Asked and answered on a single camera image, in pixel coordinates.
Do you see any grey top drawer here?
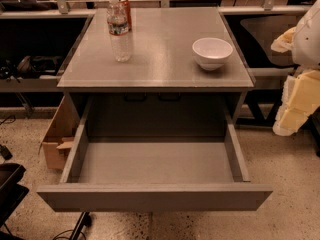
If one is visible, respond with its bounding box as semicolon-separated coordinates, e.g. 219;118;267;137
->
37;95;272;212

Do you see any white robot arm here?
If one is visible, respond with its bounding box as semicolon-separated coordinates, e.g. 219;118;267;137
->
271;0;320;136

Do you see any grey drawer cabinet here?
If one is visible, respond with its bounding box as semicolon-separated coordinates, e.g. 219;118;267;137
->
58;7;254;125

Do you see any white ceramic bowl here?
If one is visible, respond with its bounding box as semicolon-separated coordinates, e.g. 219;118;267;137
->
192;37;233;71

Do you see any clear plastic water bottle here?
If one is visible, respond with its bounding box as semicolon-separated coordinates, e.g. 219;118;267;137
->
107;0;131;62

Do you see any red soda can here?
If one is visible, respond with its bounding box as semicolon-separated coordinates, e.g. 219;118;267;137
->
120;0;132;31

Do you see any brown cardboard box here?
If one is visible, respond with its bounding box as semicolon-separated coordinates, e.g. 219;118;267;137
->
42;97;80;170

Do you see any black floor stand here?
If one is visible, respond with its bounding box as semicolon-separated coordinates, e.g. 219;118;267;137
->
52;211;93;240

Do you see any black gear on shelf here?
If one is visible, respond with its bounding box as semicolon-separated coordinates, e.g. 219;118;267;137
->
0;56;63;80

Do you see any black chair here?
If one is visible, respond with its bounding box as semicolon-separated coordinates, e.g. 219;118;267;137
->
0;162;30;240

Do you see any black folding table frame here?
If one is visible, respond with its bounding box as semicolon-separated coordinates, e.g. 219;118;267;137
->
236;90;320;157

